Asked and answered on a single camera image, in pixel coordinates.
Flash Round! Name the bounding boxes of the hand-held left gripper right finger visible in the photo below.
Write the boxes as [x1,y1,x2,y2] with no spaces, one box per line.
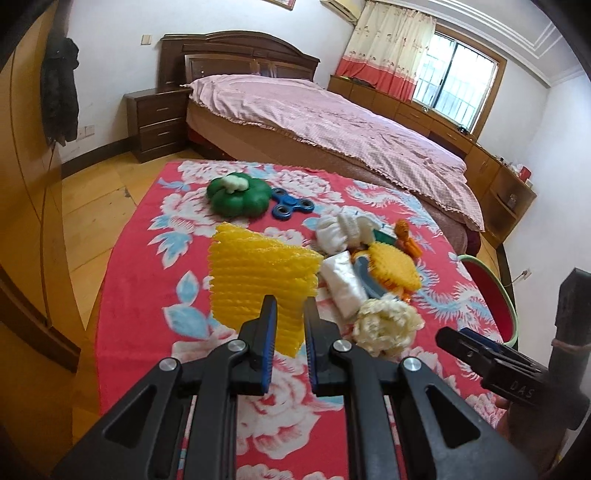
[302,295,539,480]

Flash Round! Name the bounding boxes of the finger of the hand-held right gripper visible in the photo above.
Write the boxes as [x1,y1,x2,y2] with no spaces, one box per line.
[459,328,505,348]
[435,327,551,408]

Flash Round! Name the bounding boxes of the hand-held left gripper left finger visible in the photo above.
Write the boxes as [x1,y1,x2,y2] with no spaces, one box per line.
[51,295,280,480]

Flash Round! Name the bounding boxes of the red basin with green rim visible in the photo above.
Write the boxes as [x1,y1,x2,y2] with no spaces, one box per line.
[457,254,519,348]

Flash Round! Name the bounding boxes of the yellow foam net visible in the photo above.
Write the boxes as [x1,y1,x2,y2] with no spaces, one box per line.
[206,222,324,359]

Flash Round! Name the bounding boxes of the white glove bundle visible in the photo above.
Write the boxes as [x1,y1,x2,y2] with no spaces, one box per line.
[315,206,378,254]

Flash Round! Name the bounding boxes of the orange mesh wrapper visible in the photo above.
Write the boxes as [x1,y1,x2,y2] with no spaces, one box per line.
[394,220,424,259]

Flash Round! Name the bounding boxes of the person's right hand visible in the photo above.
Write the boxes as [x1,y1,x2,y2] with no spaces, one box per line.
[494,397,514,437]

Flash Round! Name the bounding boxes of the white plastic bag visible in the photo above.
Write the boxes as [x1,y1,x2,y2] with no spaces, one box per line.
[320,251,370,319]

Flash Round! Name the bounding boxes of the cream foam net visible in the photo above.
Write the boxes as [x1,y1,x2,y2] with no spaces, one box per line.
[352,295,426,359]

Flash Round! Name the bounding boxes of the blue plastic piece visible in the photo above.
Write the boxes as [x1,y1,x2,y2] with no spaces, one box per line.
[353,256,387,299]

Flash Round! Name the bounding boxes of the yellow mesh scrubber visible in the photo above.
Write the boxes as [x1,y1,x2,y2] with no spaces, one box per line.
[367,242,422,293]

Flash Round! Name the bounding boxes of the red floral printed blanket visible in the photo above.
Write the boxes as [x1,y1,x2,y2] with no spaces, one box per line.
[95,159,514,480]

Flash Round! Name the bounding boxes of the blue fidget spinner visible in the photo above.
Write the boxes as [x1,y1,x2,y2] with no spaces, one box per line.
[269,187,315,220]

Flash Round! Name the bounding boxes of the green pumpkin toy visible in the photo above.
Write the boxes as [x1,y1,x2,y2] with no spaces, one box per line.
[206,173,271,217]

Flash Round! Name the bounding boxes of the brown bed sheet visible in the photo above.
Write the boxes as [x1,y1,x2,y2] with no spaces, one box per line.
[186,99,469,259]

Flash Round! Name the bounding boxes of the pink checked bedspread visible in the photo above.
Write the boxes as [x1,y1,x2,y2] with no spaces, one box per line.
[180,74,485,232]

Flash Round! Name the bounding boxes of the dark wooden nightstand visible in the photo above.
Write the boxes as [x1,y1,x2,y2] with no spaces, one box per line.
[124,88,193,163]

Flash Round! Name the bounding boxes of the wooden framed window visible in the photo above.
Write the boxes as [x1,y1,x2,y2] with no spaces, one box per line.
[412,24,507,136]

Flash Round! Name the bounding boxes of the light wooden wardrobe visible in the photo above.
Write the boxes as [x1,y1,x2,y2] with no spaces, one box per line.
[0,0,84,374]

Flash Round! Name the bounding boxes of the dark wooden bed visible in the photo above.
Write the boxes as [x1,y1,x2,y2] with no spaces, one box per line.
[159,30,485,259]

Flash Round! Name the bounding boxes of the cream and red curtain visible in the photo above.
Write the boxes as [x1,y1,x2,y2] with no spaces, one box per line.
[335,1,437,103]

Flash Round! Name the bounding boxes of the black hanging coat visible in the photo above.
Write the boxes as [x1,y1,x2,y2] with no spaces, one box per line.
[40,37,81,147]

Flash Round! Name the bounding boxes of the wall air conditioner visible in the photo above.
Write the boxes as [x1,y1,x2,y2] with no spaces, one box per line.
[321,0,363,22]

